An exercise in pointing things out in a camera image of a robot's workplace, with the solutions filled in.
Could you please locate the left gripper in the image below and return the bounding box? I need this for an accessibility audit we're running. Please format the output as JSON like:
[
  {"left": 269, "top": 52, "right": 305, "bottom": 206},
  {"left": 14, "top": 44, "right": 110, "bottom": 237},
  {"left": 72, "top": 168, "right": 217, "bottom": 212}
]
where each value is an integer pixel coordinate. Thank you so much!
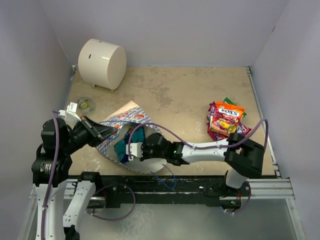
[{"left": 62, "top": 114, "right": 117, "bottom": 154}]

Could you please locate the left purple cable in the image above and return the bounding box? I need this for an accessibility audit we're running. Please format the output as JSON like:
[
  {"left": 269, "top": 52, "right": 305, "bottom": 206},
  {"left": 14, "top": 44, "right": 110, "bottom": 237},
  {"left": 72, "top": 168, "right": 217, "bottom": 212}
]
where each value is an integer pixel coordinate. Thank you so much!
[{"left": 39, "top": 109, "right": 62, "bottom": 240}]

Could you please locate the teal blue snack bag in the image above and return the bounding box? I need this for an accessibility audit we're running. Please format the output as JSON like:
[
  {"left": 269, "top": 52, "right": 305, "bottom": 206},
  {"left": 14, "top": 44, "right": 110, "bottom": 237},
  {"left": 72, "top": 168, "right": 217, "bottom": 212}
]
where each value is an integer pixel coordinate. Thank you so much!
[{"left": 114, "top": 123, "right": 147, "bottom": 164}]

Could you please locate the blue checkered paper bag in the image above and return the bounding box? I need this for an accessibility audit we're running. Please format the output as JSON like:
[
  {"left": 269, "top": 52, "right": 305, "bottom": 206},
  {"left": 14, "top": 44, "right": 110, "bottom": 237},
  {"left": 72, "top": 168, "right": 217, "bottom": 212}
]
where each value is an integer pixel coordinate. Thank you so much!
[{"left": 97, "top": 101, "right": 177, "bottom": 190}]

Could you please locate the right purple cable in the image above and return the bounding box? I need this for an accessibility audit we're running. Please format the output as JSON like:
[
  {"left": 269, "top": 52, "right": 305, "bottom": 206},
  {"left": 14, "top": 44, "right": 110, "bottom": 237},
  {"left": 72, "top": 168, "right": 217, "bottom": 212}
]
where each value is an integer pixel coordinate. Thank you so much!
[{"left": 127, "top": 117, "right": 270, "bottom": 151}]

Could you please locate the red Real snack bag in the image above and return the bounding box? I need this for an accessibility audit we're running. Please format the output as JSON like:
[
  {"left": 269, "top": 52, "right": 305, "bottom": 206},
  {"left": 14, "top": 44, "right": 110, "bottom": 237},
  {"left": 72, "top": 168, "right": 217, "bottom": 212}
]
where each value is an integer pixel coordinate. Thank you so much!
[{"left": 206, "top": 116, "right": 252, "bottom": 141}]

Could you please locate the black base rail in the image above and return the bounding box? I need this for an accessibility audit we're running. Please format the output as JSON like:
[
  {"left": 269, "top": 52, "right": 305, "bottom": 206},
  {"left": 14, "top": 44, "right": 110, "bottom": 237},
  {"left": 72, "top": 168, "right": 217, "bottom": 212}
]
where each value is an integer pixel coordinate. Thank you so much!
[{"left": 93, "top": 175, "right": 248, "bottom": 211}]

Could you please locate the orange Fox's fruits candy bag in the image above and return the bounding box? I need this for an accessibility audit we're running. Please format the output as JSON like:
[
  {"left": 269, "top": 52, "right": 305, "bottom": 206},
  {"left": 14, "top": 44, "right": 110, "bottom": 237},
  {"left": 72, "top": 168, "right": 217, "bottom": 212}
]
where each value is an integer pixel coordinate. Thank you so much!
[{"left": 209, "top": 101, "right": 245, "bottom": 136}]

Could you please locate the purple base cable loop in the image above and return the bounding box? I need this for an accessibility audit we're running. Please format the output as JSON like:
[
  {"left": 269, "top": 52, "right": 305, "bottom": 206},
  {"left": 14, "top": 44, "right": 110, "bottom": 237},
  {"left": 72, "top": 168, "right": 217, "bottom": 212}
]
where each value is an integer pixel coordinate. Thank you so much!
[{"left": 83, "top": 184, "right": 136, "bottom": 222}]

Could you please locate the white cylindrical container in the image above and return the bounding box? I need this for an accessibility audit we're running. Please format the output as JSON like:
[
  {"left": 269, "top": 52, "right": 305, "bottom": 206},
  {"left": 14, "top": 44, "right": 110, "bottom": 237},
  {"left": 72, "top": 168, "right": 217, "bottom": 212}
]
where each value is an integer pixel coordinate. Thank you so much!
[{"left": 78, "top": 38, "right": 127, "bottom": 90}]

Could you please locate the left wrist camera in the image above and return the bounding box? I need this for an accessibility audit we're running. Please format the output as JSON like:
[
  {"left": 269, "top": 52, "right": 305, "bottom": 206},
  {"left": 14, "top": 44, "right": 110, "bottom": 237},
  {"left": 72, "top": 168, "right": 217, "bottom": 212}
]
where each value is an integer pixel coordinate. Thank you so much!
[{"left": 58, "top": 102, "right": 81, "bottom": 125}]

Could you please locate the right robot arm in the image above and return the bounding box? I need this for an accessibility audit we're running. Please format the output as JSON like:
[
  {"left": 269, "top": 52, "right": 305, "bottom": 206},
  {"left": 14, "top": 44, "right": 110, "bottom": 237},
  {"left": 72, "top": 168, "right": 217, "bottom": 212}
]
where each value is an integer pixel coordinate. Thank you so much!
[{"left": 140, "top": 133, "right": 266, "bottom": 196}]

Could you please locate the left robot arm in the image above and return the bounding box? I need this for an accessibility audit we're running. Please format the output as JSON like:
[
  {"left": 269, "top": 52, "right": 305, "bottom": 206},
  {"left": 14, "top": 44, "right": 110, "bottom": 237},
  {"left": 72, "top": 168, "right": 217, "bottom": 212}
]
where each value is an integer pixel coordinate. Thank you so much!
[{"left": 31, "top": 116, "right": 117, "bottom": 240}]

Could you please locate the purple Fox's berries candy bag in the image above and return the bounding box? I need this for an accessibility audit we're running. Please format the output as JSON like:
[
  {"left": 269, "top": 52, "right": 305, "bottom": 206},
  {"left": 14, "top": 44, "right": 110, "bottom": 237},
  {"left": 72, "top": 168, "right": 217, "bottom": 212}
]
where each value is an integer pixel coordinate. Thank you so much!
[{"left": 236, "top": 122, "right": 248, "bottom": 136}]

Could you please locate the green Fox's candy bag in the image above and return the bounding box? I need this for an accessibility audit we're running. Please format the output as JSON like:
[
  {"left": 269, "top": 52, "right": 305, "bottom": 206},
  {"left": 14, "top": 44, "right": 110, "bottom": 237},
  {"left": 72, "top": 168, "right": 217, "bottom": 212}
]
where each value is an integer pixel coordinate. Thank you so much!
[{"left": 223, "top": 97, "right": 247, "bottom": 118}]

